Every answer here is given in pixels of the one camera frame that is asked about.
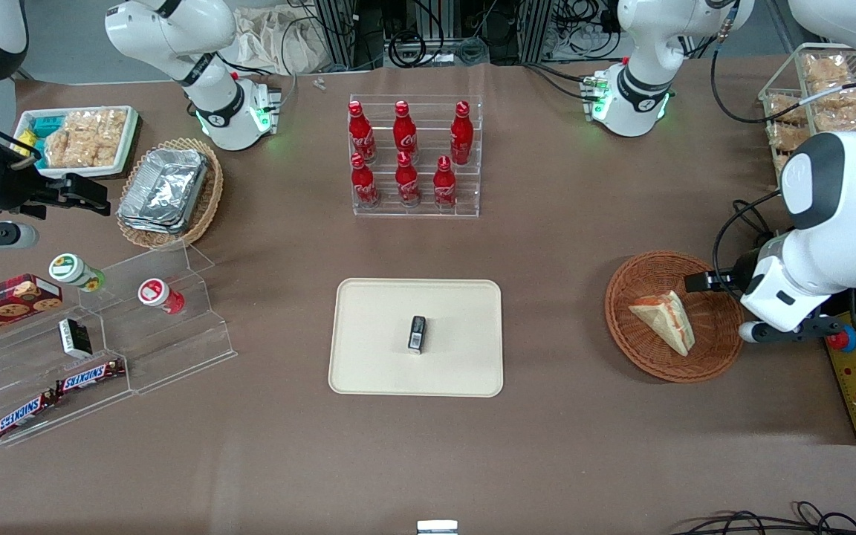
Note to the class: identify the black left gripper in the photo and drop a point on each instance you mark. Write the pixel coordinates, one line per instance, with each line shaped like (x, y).
(741, 280)

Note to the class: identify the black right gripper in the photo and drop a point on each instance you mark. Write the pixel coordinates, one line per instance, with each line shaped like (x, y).
(13, 189)

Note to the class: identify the triangular sandwich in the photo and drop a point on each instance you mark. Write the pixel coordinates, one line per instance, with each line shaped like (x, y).
(664, 318)

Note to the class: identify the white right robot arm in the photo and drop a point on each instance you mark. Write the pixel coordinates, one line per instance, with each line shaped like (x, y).
(175, 37)

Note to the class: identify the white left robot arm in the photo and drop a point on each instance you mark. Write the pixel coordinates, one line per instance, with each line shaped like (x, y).
(643, 44)

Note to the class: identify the white rectangular snack tray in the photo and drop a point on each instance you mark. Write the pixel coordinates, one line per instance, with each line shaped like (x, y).
(120, 167)

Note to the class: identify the brown round wicker basket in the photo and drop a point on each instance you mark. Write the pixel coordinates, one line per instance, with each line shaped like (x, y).
(636, 349)

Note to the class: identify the light oval wicker basket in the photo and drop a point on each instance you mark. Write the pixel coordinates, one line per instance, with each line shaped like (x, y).
(209, 200)

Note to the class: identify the cream plastic tray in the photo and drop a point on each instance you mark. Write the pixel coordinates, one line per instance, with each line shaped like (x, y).
(376, 334)

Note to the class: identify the bagged rice crackers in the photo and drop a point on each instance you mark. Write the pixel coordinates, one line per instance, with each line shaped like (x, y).
(86, 137)

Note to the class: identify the stacked aluminium foil trays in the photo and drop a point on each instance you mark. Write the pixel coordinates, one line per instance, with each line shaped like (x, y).
(164, 189)

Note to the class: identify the green lidded cup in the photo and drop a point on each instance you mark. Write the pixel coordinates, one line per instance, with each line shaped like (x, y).
(75, 270)

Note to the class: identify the blue snack packet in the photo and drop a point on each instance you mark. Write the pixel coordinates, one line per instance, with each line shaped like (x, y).
(43, 126)

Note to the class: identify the red lidded cup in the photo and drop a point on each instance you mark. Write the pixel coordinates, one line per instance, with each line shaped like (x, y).
(159, 294)

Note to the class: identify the red cookie box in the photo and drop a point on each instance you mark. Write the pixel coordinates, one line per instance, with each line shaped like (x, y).
(4, 305)

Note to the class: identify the small black white box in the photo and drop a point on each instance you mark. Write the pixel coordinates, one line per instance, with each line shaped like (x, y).
(75, 338)

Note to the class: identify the bagged fried snack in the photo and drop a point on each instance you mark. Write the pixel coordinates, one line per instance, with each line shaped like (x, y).
(785, 108)
(844, 117)
(786, 137)
(782, 160)
(825, 68)
(844, 95)

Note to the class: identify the red emergency stop button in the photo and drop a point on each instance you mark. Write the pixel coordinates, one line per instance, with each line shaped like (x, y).
(846, 340)

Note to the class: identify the clear acrylic step shelf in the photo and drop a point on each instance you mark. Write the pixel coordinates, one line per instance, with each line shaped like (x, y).
(175, 349)

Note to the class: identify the snickers chocolate bar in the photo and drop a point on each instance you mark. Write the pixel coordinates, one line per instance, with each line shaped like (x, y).
(25, 414)
(90, 375)

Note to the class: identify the beige cloth bag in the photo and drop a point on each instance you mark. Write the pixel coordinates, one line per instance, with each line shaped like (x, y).
(272, 37)

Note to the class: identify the small clear plastic clip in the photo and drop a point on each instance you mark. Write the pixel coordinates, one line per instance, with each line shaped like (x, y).
(319, 83)

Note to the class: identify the red cola bottle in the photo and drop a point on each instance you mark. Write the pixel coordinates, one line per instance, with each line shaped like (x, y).
(461, 134)
(361, 134)
(405, 132)
(407, 184)
(363, 186)
(444, 187)

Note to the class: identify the clear acrylic bottle rack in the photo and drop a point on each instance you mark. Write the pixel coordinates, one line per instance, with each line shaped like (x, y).
(417, 212)

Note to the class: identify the small white edge device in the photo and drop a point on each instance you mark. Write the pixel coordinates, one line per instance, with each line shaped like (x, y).
(437, 527)

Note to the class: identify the aluminium frame post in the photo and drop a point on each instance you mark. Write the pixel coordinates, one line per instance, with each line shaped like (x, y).
(335, 33)
(536, 30)

